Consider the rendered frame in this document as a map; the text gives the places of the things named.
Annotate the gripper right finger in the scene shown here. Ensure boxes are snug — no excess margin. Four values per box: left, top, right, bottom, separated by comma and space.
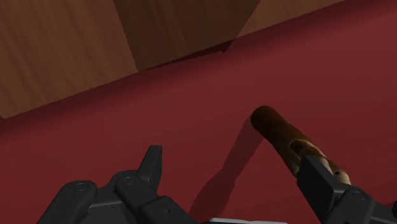
296, 155, 397, 224

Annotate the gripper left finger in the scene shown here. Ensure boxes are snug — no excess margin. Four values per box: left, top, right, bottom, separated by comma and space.
37, 144, 198, 224

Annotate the brown wooden rod with holes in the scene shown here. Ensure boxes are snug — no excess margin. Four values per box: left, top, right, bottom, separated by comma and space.
249, 105, 352, 186

